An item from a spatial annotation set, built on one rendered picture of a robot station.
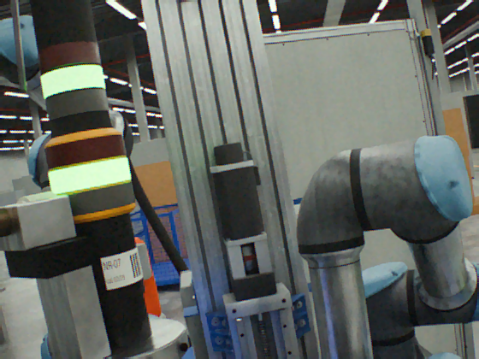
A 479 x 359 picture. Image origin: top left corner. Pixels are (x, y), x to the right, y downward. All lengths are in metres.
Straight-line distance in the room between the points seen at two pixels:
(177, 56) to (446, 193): 0.70
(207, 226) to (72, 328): 0.94
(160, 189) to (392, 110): 6.27
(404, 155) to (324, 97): 1.61
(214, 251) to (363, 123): 1.32
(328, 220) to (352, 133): 1.63
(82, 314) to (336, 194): 0.51
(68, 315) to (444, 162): 0.54
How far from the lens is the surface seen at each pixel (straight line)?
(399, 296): 1.11
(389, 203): 0.73
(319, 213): 0.75
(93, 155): 0.29
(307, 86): 2.30
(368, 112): 2.41
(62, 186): 0.29
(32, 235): 0.27
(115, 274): 0.30
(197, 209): 1.21
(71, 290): 0.28
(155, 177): 8.45
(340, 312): 0.79
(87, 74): 0.30
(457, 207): 0.73
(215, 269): 1.22
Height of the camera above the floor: 1.56
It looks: 3 degrees down
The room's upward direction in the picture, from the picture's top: 10 degrees counter-clockwise
